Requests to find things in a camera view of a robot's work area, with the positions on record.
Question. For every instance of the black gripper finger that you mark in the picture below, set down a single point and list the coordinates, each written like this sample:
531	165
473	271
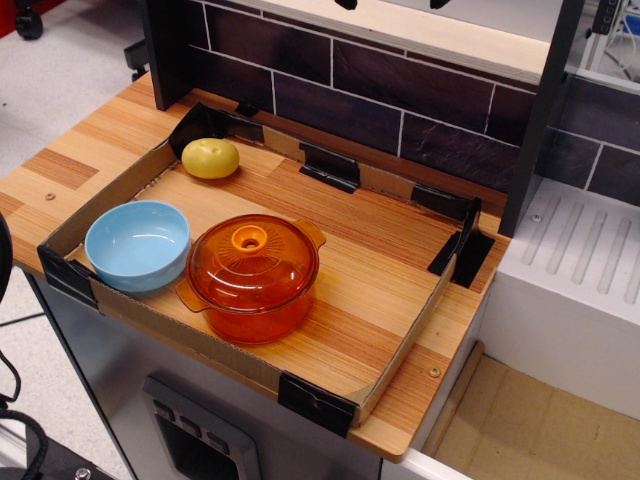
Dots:
347	4
438	4

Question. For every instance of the orange transparent pot lid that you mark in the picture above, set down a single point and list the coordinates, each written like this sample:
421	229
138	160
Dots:
254	263

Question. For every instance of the orange transparent pot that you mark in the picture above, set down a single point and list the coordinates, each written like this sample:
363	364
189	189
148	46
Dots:
249	328

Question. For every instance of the light wooden shelf board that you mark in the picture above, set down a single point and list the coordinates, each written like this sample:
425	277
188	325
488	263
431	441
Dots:
460	43

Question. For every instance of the yellow plastic potato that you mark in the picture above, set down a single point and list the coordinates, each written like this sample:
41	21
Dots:
210	158

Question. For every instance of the cardboard fence with black tape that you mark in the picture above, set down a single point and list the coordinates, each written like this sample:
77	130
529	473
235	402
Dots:
402	274

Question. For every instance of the black caster wheel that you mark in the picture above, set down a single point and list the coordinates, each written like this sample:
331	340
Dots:
28	22

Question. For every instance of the light blue bowl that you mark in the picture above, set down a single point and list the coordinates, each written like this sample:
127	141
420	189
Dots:
139	246

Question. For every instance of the white drainer sink unit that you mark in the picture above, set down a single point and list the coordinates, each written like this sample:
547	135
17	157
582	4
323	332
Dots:
564	304

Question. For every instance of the grey oven control panel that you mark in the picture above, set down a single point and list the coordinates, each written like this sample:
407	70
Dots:
200	444

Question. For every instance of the dark upright shelf post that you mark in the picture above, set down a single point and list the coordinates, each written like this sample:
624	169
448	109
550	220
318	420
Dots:
525	179

